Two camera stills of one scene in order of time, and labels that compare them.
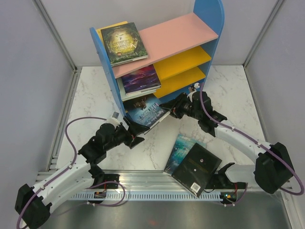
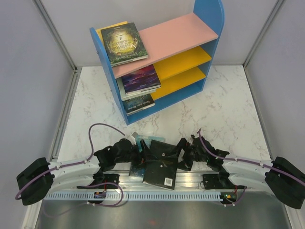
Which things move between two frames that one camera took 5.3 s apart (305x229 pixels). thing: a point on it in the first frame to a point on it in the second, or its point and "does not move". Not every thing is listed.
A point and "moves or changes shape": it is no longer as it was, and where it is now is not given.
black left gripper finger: x=135 y=128 to x=147 y=154
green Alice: x=123 y=44 does not move
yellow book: x=98 y=30 does not move
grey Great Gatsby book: x=124 y=97 does not move
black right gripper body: x=185 y=107 to x=190 y=154
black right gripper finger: x=170 y=104 to x=183 y=144
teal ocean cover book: x=183 y=145 to x=135 y=171
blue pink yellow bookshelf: x=180 y=50 does not move
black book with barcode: x=196 y=169 to x=161 y=168
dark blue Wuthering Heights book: x=146 y=111 moves or changes shape
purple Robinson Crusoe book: x=146 y=78 does not move
